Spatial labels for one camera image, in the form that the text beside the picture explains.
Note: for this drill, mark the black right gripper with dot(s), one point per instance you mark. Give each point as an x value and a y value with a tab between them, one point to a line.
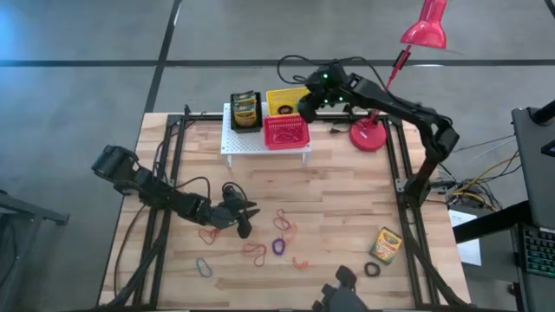
312	104

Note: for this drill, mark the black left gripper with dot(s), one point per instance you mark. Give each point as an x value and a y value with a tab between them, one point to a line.
230	214

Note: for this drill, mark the yellow plastic basket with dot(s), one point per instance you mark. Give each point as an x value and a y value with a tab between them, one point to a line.
282	96

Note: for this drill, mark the black spiral wrist coil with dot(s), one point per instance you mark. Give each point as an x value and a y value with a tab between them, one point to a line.
279	109
366	269

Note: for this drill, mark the red rubber band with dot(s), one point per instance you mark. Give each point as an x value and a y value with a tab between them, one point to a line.
282	223
260	262
209	236

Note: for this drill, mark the purple spiral wrist coil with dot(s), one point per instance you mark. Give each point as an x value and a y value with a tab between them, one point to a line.
274	247

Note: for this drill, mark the red plastic basket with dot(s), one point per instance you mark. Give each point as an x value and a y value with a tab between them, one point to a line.
271	138

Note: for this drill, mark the Crayola crayon box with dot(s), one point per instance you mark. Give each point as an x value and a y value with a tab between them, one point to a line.
243	99
245	118
386	245

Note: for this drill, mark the black plastic basket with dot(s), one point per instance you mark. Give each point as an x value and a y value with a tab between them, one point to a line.
246	130

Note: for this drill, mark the blue rubber band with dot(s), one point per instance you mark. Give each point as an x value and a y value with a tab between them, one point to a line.
197	263

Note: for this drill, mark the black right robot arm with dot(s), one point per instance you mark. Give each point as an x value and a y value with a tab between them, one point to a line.
390	102

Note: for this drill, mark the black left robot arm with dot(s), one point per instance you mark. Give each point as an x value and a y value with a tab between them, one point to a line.
165	197

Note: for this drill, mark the red desk lamp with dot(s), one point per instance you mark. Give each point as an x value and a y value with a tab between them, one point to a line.
368	138

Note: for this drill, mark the black desk beam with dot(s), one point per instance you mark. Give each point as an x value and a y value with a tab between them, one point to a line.
490	223

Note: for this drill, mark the dark grey desk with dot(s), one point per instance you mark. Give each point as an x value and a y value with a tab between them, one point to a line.
533	182

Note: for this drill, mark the white perforated shelf riser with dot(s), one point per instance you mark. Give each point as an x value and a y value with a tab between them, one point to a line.
243	143

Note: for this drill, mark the grey metal cart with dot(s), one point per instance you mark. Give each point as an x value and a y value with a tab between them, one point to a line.
43	214

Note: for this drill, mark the white paper sheet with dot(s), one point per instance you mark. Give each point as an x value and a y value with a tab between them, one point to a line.
470	255

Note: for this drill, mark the backlit computer keyboard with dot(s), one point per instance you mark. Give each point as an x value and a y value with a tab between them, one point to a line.
539	251

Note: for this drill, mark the black aluminium table frame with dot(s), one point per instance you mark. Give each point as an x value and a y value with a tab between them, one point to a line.
174	120

